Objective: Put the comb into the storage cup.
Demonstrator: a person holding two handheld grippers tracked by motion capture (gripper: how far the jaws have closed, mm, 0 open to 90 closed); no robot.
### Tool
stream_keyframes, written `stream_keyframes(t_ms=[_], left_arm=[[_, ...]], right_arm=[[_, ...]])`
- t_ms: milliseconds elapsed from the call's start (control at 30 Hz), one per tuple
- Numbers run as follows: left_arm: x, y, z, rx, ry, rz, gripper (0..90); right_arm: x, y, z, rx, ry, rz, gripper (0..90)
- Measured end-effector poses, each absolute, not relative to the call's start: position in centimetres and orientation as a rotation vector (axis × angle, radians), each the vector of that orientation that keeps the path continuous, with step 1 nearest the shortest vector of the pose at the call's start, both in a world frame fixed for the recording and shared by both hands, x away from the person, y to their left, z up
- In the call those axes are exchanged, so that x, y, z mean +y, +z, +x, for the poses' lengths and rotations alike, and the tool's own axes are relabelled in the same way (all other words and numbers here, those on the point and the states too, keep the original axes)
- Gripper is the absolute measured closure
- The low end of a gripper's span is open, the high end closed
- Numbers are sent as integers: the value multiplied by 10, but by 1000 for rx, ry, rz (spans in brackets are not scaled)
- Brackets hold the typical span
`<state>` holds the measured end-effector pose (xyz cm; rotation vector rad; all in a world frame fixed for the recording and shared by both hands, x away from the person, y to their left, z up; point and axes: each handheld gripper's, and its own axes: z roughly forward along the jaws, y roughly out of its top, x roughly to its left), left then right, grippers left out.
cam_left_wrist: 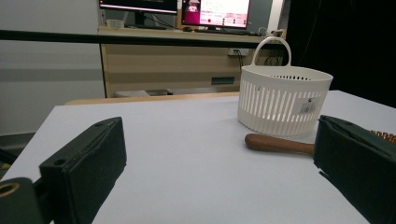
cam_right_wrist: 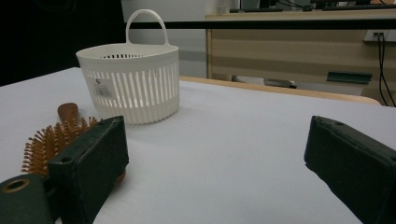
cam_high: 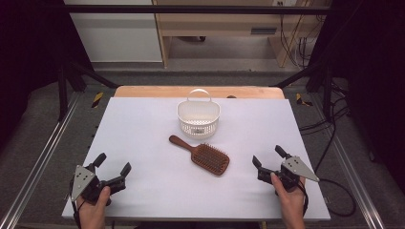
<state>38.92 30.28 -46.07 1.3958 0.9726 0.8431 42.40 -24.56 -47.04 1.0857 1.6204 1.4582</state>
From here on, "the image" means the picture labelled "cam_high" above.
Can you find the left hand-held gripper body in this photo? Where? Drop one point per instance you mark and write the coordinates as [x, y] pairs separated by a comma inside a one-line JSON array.
[[83, 181]]

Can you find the brown wooden hairbrush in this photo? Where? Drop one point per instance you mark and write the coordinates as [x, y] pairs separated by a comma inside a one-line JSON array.
[[210, 159]]

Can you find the light wooden table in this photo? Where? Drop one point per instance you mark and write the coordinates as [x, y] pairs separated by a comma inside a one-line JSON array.
[[153, 91]]

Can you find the white table sheet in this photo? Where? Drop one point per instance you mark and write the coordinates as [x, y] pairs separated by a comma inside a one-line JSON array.
[[153, 127]]

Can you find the black curtain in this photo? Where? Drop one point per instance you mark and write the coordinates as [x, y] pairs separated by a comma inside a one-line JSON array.
[[375, 63], [28, 47]]

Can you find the light wooden desk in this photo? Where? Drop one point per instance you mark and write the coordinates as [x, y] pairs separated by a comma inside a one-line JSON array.
[[216, 24]]

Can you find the black horizontal frame bar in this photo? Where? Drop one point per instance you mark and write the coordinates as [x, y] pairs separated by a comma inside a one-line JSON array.
[[191, 9]]

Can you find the person's left hand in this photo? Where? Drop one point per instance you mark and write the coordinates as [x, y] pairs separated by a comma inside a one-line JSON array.
[[92, 213]]

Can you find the black metal stand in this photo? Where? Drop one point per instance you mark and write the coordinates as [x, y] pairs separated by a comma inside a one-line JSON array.
[[328, 92], [63, 92]]

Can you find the person's right hand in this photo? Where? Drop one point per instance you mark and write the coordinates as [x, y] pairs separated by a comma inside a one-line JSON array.
[[291, 203]]

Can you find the white perforated plastic basket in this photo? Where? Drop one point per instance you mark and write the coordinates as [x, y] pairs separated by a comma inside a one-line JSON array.
[[199, 112]]

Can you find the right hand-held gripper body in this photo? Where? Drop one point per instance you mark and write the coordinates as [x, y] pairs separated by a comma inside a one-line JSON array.
[[296, 167]]

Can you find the aluminium floor rail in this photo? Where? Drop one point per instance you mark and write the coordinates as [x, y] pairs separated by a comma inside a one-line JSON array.
[[41, 159], [353, 171]]

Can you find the yellow black tape marker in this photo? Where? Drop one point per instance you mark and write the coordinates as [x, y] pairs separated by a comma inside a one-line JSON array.
[[97, 99], [299, 99]]

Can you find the white cabinet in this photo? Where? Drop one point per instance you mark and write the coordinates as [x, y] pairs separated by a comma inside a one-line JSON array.
[[117, 35]]

